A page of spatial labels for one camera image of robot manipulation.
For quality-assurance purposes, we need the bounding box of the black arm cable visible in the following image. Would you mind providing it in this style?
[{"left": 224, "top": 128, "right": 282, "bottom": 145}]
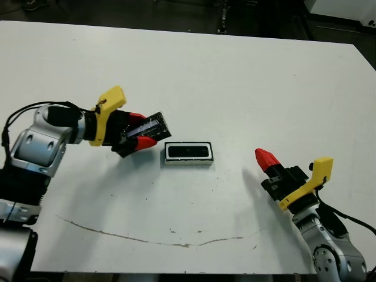
[
  {"left": 1, "top": 100, "right": 99, "bottom": 149},
  {"left": 314, "top": 175, "right": 376, "bottom": 230}
]

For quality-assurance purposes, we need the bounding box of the dark shoe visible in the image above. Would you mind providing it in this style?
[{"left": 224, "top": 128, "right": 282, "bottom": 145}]
[{"left": 22, "top": 0, "right": 48, "bottom": 12}]

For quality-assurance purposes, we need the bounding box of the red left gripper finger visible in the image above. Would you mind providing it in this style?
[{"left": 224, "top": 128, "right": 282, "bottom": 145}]
[
  {"left": 127, "top": 112, "right": 147, "bottom": 126},
  {"left": 129, "top": 136, "right": 158, "bottom": 152}
]

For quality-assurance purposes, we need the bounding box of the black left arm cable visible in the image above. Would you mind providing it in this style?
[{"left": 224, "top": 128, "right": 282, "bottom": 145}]
[{"left": 1, "top": 100, "right": 99, "bottom": 149}]

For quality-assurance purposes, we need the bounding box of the black camera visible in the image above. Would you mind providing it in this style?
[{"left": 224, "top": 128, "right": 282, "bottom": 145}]
[{"left": 167, "top": 145, "right": 210, "bottom": 160}]

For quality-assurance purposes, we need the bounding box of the white lined camera box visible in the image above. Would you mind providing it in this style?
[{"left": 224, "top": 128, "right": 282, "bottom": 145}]
[{"left": 160, "top": 141, "right": 214, "bottom": 169}]

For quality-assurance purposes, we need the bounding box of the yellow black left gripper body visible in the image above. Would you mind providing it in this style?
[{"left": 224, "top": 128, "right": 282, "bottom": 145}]
[{"left": 87, "top": 85, "right": 133, "bottom": 154}]

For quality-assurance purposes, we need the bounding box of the black metal stand pole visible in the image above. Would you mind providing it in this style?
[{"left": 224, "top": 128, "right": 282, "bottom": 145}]
[{"left": 216, "top": 0, "right": 230, "bottom": 34}]

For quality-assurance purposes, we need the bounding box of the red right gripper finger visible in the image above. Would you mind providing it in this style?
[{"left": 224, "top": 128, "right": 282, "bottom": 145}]
[
  {"left": 254, "top": 149, "right": 280, "bottom": 180},
  {"left": 257, "top": 147, "right": 288, "bottom": 177}
]

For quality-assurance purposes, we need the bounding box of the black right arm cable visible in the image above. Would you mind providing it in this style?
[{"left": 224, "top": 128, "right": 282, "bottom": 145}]
[{"left": 314, "top": 175, "right": 376, "bottom": 230}]

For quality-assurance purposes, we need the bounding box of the black foil box lid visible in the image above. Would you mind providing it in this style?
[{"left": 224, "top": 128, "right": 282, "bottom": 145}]
[{"left": 116, "top": 111, "right": 173, "bottom": 159}]

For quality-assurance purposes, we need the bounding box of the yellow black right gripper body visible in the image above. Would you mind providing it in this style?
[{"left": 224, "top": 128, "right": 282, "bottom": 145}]
[{"left": 260, "top": 157, "right": 335, "bottom": 212}]

